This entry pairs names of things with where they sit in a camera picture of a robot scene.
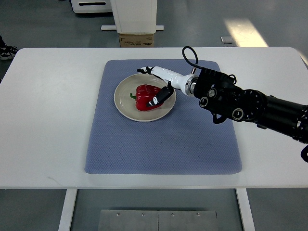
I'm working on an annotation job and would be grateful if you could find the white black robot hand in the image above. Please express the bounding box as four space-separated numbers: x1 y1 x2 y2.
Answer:
137 66 198 107

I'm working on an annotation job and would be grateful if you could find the black white sneaker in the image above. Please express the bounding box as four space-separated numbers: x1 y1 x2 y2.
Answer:
0 36 18 60

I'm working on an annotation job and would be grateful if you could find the white left table leg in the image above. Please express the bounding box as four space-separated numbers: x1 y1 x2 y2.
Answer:
58 189 77 231

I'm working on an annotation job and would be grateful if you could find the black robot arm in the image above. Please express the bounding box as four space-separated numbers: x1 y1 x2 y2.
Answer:
187 61 308 143

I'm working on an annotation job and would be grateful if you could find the white right table leg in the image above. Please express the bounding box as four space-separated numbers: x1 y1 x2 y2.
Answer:
235 188 256 231

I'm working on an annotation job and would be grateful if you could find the grey floor outlet cover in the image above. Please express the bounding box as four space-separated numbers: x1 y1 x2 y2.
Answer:
220 36 234 44

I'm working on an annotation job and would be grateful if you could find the metal floor plate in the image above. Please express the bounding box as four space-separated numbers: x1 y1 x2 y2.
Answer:
98 210 219 231

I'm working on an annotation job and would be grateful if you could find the cream round plate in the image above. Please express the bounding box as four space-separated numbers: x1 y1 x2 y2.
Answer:
114 73 176 122

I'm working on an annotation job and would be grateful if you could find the white cabinet with slot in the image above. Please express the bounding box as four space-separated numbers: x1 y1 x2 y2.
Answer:
70 0 112 13

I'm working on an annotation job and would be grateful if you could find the white machine pedestal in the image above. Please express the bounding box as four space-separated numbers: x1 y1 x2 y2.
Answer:
101 0 164 35

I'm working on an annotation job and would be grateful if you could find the blue textured mat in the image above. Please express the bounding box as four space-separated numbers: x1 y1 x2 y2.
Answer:
85 59 242 175

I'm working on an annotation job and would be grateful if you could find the red bell pepper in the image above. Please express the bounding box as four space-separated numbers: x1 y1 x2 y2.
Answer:
130 84 163 111

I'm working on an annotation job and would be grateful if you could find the brown cardboard box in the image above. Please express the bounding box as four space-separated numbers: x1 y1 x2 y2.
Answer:
119 34 154 48

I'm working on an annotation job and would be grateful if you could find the white table leg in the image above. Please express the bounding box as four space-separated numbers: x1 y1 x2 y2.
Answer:
235 188 256 231
58 189 77 231

